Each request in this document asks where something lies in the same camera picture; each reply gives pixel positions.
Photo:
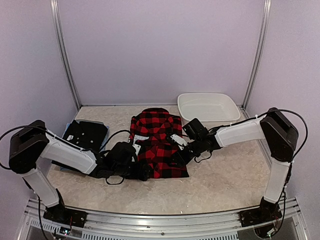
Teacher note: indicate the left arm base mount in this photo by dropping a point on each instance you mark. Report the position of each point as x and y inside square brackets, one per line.
[66, 216]

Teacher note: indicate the front aluminium rail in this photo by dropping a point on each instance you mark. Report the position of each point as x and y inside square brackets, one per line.
[223, 225]

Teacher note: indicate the right aluminium frame post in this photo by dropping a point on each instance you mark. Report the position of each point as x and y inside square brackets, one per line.
[258, 53]

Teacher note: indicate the red black plaid shirt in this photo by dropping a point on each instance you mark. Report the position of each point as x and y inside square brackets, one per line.
[150, 130]

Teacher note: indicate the white plastic tub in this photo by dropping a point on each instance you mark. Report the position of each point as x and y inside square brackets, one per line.
[211, 109]

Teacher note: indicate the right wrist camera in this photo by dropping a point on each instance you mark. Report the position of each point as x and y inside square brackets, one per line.
[177, 140]

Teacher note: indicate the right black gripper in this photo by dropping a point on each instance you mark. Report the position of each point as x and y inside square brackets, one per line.
[178, 156]

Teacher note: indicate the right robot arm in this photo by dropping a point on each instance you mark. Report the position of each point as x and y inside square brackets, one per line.
[273, 127]

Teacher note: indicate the light blue folded shirt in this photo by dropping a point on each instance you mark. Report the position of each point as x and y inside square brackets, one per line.
[106, 132]

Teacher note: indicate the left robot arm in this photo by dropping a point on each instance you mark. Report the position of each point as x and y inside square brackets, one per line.
[81, 149]

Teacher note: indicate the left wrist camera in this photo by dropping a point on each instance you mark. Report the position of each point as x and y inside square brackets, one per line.
[137, 147]

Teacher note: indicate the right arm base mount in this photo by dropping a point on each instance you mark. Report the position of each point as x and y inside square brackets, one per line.
[256, 216]

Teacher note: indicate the aluminium frame post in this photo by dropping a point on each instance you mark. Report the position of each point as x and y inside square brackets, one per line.
[258, 53]
[54, 5]

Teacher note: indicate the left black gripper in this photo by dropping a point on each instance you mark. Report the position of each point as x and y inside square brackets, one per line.
[145, 174]

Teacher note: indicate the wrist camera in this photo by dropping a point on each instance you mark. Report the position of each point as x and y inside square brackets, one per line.
[137, 147]
[177, 140]

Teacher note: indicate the left aluminium frame post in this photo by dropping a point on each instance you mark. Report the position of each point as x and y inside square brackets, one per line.
[54, 5]

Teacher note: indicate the black folded shirt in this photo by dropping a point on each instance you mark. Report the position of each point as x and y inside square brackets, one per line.
[85, 135]

